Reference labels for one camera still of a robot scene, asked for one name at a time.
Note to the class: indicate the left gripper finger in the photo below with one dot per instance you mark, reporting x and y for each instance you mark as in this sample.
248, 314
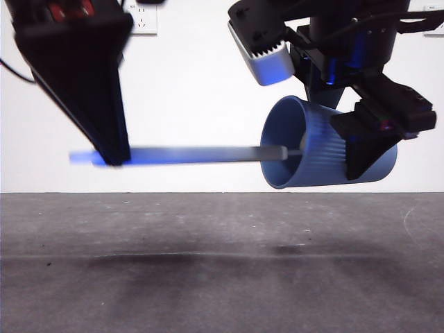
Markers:
79, 86

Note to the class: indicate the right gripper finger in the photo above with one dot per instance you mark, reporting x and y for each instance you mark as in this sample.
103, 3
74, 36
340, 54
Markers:
367, 145
324, 95

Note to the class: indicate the blue ribbed plastic cup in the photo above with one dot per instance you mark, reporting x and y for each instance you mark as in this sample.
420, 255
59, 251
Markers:
322, 145

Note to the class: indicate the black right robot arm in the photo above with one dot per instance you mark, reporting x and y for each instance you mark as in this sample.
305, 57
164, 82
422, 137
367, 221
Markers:
329, 10

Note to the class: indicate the pale grey right camera box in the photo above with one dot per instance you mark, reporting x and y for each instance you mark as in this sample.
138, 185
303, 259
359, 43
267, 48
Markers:
270, 69

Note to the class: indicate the white wall socket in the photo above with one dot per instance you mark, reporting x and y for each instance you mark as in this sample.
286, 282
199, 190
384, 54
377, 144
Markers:
147, 24
435, 8

